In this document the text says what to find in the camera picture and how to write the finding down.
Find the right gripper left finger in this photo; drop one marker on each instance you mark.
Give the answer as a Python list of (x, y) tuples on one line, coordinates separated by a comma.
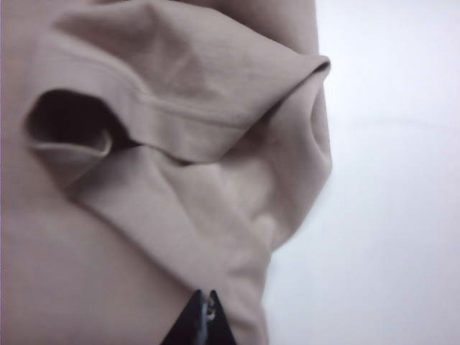
[(187, 323)]

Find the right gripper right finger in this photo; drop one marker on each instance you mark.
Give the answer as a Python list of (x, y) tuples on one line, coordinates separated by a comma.
[(221, 323)]

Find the beige T-shirt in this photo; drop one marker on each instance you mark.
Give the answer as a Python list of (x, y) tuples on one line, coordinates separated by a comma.
[(143, 197)]

